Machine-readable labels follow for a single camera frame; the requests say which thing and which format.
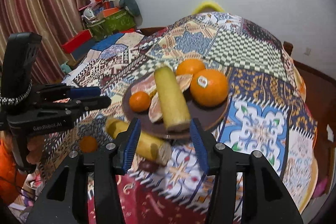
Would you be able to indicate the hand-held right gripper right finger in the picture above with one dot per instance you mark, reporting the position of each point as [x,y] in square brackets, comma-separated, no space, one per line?
[200,146]

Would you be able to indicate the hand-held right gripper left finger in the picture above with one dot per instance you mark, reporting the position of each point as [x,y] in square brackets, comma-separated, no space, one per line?
[131,145]

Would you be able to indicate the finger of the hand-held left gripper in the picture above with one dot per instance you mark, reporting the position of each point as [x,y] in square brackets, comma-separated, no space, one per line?
[86,92]
[97,103]

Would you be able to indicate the dark red jujube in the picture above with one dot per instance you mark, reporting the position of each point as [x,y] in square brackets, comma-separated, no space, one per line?
[148,166]

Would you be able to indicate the purple plate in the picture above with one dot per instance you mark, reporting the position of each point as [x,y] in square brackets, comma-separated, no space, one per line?
[207,113]

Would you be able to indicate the small tangerine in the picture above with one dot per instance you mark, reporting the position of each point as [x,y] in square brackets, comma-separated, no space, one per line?
[140,102]
[88,144]

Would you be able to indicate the large orange with sticker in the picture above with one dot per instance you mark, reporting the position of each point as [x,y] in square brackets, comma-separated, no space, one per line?
[210,90]

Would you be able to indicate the small peeled pomelo segment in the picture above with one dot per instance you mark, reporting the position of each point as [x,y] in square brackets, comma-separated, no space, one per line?
[184,82]

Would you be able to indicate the large plain orange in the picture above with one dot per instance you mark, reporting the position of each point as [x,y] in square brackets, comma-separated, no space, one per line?
[189,66]

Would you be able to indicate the person's left hand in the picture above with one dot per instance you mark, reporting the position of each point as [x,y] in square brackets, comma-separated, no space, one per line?
[35,150]

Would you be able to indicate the teal green toy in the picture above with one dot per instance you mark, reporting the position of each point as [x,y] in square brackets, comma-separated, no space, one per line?
[66,67]

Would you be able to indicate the red box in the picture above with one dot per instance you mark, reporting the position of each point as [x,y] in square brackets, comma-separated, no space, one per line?
[76,41]

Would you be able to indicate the patchwork bed blanket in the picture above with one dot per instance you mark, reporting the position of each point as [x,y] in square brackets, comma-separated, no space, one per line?
[115,44]

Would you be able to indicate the striped brown curtain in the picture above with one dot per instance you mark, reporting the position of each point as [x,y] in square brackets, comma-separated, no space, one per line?
[39,11]

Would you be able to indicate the patchwork printed tablecloth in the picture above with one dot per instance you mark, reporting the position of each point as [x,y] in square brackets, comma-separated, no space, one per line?
[257,113]

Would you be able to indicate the green storage box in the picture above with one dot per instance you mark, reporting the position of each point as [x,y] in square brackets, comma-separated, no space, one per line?
[115,26]

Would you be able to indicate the orange cardboard box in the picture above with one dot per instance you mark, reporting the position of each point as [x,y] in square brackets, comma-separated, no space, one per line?
[110,12]

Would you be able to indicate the grey plush pillow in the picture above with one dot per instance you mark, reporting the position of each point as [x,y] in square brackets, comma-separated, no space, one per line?
[128,1]

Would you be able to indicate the pink cloth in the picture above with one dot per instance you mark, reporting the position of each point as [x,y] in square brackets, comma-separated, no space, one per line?
[320,187]

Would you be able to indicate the wooden bedpost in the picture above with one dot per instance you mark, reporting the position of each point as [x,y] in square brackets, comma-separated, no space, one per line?
[288,48]

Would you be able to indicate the yellow foam tube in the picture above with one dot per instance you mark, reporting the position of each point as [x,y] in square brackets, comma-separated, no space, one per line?
[207,5]

